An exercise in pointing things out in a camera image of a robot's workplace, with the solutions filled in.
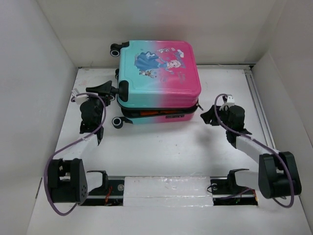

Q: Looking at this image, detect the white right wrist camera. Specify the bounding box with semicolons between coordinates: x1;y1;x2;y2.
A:
219;94;235;111

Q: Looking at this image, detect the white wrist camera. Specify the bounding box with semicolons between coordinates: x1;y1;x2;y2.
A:
219;94;235;111
70;89;89;105

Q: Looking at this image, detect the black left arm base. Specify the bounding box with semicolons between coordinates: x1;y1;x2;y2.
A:
81;175;125;207

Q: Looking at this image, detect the orange patterned towel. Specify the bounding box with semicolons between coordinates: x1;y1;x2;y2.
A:
139;110;178;116

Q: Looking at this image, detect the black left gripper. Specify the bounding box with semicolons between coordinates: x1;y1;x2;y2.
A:
85;81;112;125

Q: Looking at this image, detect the white foam cover panel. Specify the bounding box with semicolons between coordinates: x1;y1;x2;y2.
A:
123;176;213;208

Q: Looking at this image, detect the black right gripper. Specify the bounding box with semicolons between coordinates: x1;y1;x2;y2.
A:
200;104;232;130

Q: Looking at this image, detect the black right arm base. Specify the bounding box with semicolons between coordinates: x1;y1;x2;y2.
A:
206;168;258;206

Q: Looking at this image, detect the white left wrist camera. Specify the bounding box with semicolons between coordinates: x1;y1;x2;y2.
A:
70;89;89;105

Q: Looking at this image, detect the pink teal kids suitcase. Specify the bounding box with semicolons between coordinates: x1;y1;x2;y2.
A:
110;40;201;129

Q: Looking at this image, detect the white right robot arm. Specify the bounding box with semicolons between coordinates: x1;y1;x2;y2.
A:
201;105;302;199

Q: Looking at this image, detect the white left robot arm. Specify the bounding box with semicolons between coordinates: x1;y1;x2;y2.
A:
45;81;117;204

